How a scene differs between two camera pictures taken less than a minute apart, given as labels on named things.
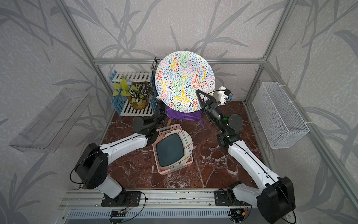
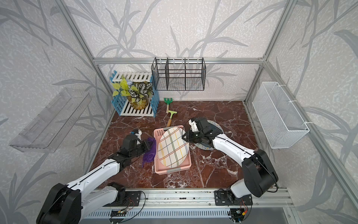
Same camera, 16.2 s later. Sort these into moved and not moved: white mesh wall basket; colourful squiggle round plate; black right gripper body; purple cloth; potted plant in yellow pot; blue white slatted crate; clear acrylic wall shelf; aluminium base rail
Moved: purple cloth; colourful squiggle round plate; black right gripper body
Not moved: clear acrylic wall shelf; blue white slatted crate; white mesh wall basket; potted plant in yellow pot; aluminium base rail
